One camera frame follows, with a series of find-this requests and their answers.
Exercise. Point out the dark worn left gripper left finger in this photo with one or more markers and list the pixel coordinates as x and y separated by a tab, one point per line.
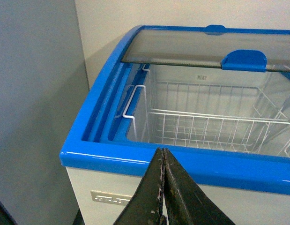
146	205

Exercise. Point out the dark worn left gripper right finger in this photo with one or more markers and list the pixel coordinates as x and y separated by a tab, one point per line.
186	203

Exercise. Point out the sliding glass freezer lid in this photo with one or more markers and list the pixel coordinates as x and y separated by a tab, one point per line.
252	51

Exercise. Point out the glass door display fridge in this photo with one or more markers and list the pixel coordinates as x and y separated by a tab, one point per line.
43	84

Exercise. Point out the silver brand plate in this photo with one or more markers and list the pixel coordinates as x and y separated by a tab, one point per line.
110	198

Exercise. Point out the white chest freezer with penguins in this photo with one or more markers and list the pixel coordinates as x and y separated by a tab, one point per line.
251	189

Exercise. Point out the rear sliding glass lid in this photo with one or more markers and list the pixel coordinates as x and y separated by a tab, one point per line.
216	29

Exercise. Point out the white wire freezer basket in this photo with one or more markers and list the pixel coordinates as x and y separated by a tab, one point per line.
208	108

